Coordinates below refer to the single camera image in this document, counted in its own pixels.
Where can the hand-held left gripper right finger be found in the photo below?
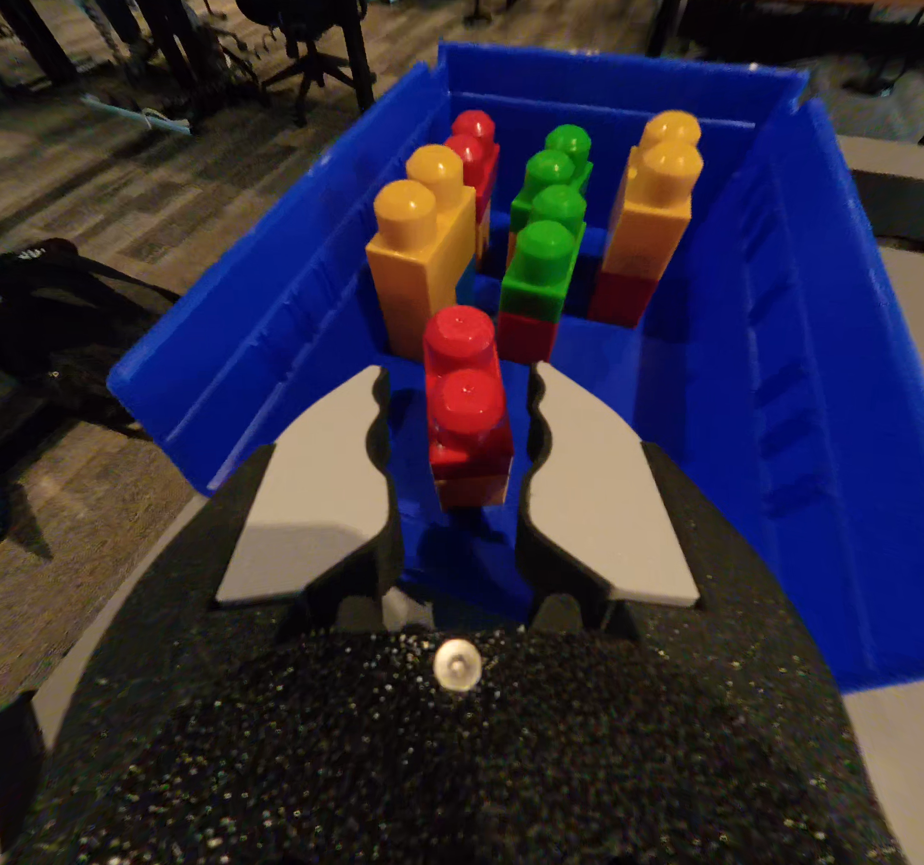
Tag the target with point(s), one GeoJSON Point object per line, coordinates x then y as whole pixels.
{"type": "Point", "coordinates": [613, 511]}

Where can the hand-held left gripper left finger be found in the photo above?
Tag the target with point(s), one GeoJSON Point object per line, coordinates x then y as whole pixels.
{"type": "Point", "coordinates": [310, 504]}

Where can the blue plastic bin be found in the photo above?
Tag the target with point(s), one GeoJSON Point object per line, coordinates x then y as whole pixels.
{"type": "Point", "coordinates": [671, 403]}

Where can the red mega block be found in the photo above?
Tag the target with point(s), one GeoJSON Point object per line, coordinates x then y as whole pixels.
{"type": "Point", "coordinates": [465, 403]}
{"type": "Point", "coordinates": [621, 298]}
{"type": "Point", "coordinates": [525, 338]}
{"type": "Point", "coordinates": [476, 132]}

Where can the green mega block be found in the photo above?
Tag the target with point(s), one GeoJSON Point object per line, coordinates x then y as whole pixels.
{"type": "Point", "coordinates": [567, 147]}
{"type": "Point", "coordinates": [541, 280]}

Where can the black bag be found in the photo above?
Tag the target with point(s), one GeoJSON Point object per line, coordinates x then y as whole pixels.
{"type": "Point", "coordinates": [65, 316]}

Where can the white floor item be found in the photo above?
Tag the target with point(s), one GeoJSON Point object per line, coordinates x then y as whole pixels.
{"type": "Point", "coordinates": [144, 118]}

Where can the black office chair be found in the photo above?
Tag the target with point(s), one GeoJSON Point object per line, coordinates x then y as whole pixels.
{"type": "Point", "coordinates": [310, 35]}

